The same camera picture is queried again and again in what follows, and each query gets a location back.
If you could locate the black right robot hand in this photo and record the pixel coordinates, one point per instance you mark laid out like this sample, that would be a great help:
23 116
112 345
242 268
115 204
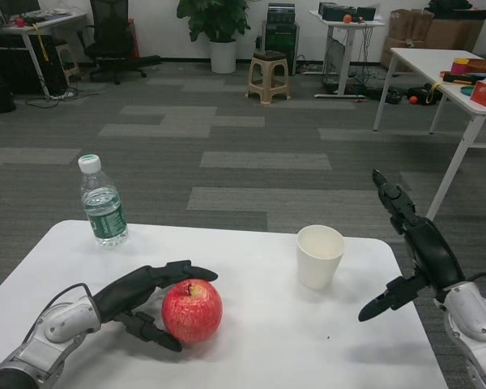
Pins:
433 251

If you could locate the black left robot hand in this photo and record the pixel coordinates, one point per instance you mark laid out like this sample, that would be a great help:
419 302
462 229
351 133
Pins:
125 291

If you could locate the red apple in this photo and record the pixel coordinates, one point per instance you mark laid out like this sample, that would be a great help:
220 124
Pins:
192 314

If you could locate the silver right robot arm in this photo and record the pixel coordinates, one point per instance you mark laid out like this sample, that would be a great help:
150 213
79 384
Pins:
474 320

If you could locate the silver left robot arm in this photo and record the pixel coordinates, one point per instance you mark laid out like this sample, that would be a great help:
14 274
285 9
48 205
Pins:
60 330

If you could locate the clear plastic water bottle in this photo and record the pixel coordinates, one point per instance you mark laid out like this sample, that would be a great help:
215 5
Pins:
105 219

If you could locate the white paper cup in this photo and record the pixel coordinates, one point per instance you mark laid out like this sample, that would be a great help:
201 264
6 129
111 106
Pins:
318 265

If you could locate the orange ball on floor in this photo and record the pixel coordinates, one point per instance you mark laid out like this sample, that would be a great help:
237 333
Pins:
413 99

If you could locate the teal round lid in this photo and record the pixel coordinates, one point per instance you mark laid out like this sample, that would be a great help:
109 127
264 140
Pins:
466 90

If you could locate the black orange tool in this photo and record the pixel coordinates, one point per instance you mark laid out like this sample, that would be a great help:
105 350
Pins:
459 78

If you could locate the yellow pink cup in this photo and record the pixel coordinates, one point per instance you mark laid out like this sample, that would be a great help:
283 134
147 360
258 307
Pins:
460 66

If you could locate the white table with clutter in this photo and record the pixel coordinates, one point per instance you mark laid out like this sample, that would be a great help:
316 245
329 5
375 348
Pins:
421 61

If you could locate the stack of cardboard boxes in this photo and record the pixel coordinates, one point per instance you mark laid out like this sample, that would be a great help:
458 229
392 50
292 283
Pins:
449 32

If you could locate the black waste bin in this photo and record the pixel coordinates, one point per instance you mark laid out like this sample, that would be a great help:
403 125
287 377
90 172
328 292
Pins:
0 97

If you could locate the beige plastic stool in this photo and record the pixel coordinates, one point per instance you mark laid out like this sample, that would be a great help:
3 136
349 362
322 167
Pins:
268 75

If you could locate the white standing desk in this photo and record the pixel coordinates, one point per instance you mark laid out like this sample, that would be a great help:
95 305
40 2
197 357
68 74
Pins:
346 24

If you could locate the black bag on cardboard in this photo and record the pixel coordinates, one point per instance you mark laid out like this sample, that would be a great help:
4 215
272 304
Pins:
449 4

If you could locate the small orange ball on desk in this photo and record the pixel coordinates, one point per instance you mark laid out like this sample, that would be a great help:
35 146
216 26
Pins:
348 18

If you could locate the black mesh office chair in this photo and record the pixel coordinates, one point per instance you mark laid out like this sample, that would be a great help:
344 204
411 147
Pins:
111 36

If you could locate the black boxes on desk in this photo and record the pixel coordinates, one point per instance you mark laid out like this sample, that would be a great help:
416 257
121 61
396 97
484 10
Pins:
336 11

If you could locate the black equipment cabinet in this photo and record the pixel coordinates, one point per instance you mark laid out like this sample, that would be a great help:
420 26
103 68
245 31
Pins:
281 40

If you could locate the white desk with monitor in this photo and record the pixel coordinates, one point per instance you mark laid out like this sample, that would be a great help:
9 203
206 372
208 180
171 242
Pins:
36 24

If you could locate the green potted plant white pot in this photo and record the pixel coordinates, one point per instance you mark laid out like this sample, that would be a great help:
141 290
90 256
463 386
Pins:
220 24

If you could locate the small red object on desk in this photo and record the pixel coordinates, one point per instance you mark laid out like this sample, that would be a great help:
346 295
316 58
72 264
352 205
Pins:
21 22

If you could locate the black computer monitor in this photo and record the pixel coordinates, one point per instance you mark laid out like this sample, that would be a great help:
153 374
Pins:
18 8

